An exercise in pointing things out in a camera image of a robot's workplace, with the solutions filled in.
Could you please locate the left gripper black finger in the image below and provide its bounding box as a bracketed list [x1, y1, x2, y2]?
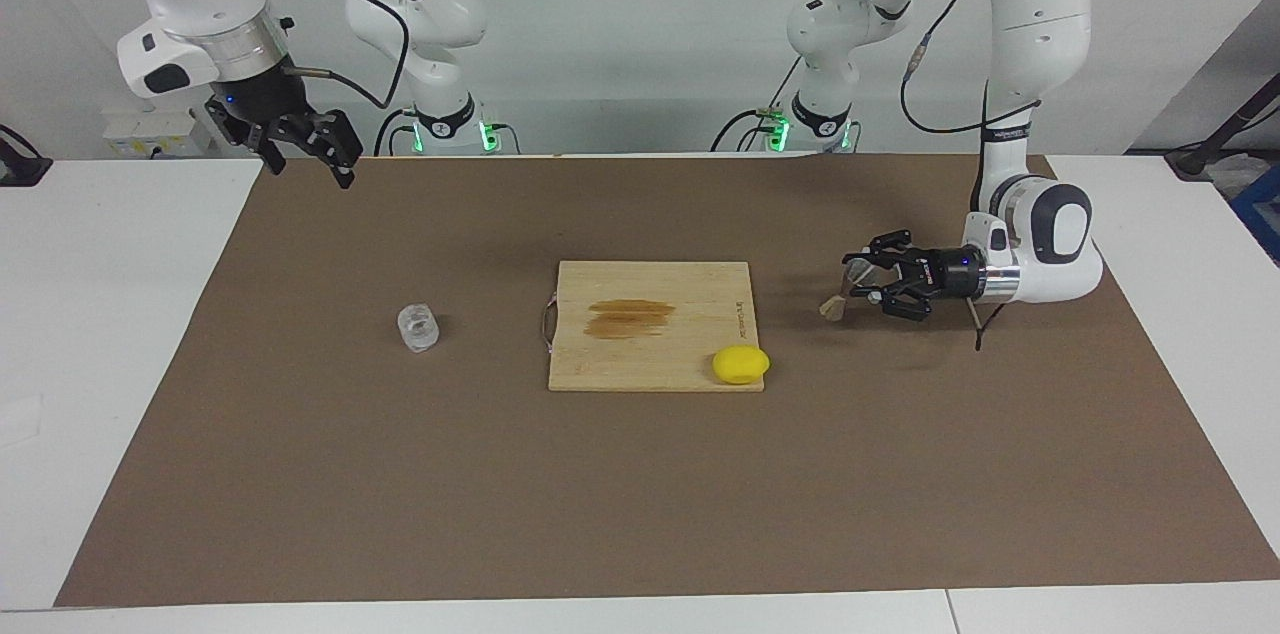
[865, 281, 937, 321]
[843, 230, 927, 275]

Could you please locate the steel double-cone jigger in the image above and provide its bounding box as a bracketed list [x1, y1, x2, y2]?
[819, 254, 873, 321]

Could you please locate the small clear glass cup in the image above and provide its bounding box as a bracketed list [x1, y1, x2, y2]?
[397, 303, 442, 354]

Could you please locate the yellow lemon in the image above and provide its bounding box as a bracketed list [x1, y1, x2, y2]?
[712, 346, 772, 385]

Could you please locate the black tripod leg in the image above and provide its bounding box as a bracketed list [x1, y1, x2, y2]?
[1165, 72, 1280, 181]

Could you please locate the blue crate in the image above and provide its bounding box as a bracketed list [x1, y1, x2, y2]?
[1230, 164, 1280, 267]

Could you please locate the large brown table mat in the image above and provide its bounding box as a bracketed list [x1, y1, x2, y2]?
[55, 152, 1280, 608]

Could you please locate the black base cable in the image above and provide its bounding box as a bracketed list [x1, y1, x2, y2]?
[372, 107, 417, 157]
[709, 54, 803, 154]

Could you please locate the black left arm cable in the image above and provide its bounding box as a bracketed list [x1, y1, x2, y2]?
[855, 0, 1047, 353]

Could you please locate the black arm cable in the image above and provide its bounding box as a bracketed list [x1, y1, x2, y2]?
[855, 0, 1047, 353]
[250, 0, 412, 111]

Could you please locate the white wall socket box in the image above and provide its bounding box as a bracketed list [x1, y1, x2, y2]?
[100, 107, 216, 159]

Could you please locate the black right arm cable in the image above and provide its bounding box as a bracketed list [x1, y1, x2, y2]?
[250, 0, 412, 111]

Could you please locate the black clamp bracket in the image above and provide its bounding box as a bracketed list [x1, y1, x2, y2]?
[0, 124, 54, 187]

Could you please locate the wooden cutting board, metal handle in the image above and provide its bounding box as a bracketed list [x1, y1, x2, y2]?
[540, 260, 767, 393]

